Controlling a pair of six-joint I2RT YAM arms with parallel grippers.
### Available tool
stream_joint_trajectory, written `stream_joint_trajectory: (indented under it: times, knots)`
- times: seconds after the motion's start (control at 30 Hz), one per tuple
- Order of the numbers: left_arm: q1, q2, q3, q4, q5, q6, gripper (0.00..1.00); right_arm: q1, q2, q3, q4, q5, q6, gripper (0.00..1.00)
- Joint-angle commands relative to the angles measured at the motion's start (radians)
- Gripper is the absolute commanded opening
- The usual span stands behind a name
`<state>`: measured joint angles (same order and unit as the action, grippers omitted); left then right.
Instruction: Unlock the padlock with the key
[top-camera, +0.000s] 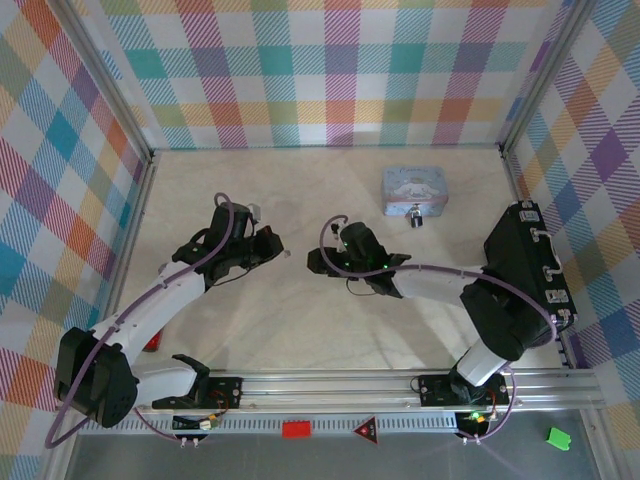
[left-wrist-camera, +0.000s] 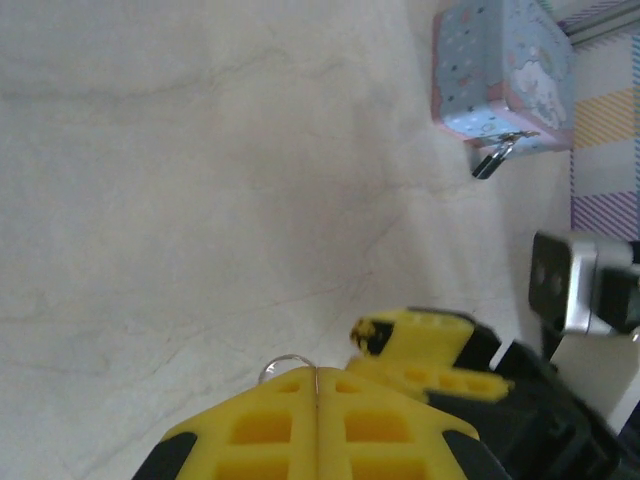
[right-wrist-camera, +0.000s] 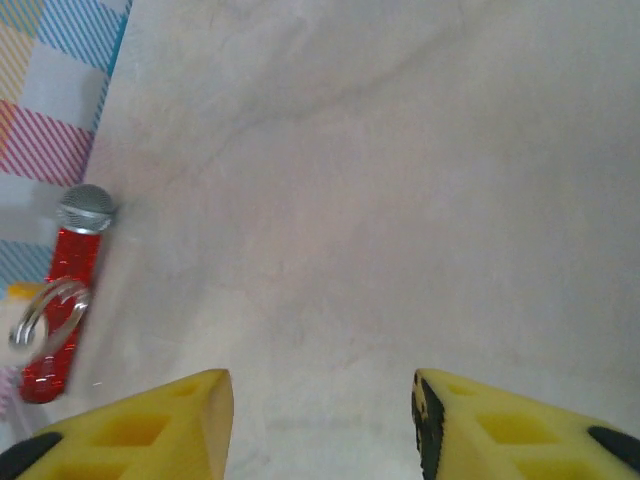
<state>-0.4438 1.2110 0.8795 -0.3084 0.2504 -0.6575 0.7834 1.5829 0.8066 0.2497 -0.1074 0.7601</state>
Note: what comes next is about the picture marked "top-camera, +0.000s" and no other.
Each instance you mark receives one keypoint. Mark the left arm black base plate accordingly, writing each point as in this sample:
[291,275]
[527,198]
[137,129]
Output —
[227,392]

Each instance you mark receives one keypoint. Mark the green plastic block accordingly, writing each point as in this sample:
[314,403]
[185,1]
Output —
[559,439]

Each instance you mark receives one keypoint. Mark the aluminium frame post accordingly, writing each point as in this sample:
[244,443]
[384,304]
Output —
[109,75]
[545,75]

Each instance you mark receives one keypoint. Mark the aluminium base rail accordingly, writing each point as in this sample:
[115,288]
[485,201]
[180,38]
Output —
[325,392]

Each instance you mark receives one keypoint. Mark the small black electronics board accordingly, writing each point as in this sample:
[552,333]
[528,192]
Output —
[192,424]
[472,424]

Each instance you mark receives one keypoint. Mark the black briefcase with metal clasps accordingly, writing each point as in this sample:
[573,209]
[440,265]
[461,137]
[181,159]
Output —
[520,250]

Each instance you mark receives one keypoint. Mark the red plastic block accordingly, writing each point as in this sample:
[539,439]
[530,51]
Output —
[296,430]

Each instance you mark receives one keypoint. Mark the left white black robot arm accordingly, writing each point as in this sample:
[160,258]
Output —
[170,295]

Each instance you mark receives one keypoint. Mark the aluminium long frame rail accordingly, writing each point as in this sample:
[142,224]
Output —
[325,147]

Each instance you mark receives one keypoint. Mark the red black triangle sign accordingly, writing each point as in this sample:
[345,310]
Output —
[366,431]

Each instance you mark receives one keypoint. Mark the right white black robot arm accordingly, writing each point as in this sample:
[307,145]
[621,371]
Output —
[430,285]

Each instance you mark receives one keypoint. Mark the pastel cartoon tin box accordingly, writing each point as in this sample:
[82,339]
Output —
[415,187]

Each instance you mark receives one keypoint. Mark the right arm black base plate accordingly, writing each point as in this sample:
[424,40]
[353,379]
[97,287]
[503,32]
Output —
[435,390]

